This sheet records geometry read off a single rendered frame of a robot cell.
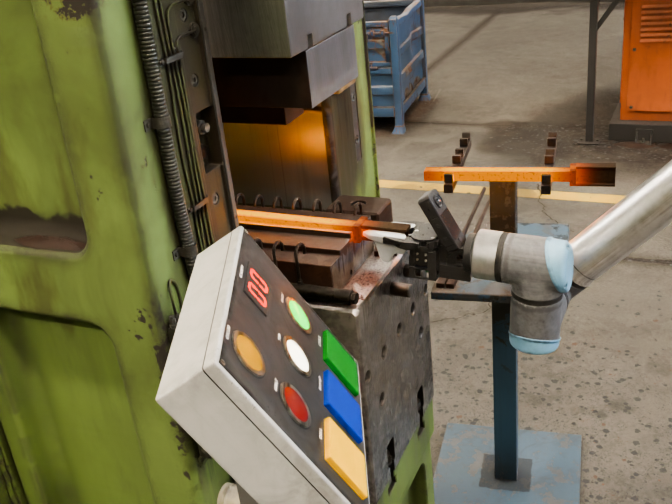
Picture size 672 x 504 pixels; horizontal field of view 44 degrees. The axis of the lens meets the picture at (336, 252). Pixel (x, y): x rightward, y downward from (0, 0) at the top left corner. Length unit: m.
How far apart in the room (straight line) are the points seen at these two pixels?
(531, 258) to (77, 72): 0.78
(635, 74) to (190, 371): 4.29
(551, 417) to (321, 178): 1.23
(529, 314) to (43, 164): 0.85
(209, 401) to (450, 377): 2.06
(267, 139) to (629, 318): 1.79
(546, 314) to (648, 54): 3.54
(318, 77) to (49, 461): 0.91
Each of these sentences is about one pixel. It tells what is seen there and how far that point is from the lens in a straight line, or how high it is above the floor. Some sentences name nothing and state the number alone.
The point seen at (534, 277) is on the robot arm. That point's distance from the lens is 1.46.
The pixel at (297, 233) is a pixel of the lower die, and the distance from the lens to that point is 1.60.
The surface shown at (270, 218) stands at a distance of 1.63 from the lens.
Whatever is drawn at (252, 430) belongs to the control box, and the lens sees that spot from 0.89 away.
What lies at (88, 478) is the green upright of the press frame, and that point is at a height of 0.59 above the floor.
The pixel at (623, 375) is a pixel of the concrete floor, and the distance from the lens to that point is 2.92.
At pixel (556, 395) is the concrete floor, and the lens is 2.80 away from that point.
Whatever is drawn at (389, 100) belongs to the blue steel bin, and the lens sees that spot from 5.28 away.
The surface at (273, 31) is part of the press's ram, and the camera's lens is 1.31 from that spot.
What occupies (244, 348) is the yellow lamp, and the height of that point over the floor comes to 1.17.
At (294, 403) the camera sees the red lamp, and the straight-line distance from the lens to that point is 0.95.
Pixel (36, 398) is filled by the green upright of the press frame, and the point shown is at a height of 0.78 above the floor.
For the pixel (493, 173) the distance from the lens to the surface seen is 1.86.
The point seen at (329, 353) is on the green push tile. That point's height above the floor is 1.04.
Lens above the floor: 1.65
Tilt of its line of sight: 26 degrees down
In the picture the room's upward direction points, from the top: 6 degrees counter-clockwise
